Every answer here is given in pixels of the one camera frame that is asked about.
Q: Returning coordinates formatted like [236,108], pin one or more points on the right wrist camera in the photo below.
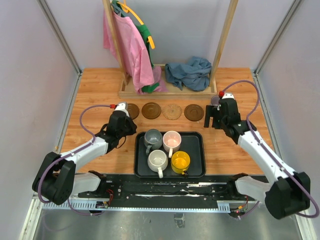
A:
[228,95]

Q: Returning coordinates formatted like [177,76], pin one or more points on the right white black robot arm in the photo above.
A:
[286,191]

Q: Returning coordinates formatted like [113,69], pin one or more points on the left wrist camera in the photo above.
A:
[122,106]

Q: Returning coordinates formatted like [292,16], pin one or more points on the white ceramic mug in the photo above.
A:
[158,161]

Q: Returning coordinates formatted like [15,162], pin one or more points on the woven rattan coaster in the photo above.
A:
[172,111]

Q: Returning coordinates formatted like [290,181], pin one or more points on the grey ceramic mug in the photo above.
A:
[153,140]

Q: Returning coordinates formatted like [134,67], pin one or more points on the grey slotted cable duct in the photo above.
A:
[143,203]

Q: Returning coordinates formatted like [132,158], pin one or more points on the blue crumpled cloth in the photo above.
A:
[194,74]

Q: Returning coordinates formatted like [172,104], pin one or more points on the yellow glass mug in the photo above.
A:
[180,162]

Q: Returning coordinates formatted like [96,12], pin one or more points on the green garment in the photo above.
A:
[147,37]

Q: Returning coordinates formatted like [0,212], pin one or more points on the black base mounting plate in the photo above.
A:
[122,185]

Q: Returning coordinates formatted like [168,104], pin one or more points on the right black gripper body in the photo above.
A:
[223,122]

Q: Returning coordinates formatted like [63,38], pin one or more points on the wooden clothes rack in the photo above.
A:
[130,42]

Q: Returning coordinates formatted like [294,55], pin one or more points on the brown wooden coaster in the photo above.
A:
[151,110]
[194,112]

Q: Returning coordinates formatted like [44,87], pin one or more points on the purple glass cup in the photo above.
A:
[215,100]

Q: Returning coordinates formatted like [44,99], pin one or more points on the pink shirt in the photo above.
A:
[132,50]

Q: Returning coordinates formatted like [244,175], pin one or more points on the yellow clothes hanger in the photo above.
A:
[129,10]

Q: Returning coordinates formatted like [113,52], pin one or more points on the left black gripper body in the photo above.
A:
[128,129]

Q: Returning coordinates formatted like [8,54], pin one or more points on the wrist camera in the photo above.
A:
[228,95]
[122,106]

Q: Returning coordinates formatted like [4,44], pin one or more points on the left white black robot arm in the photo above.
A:
[57,173]

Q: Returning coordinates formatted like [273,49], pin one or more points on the pink ceramic mug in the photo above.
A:
[171,142]

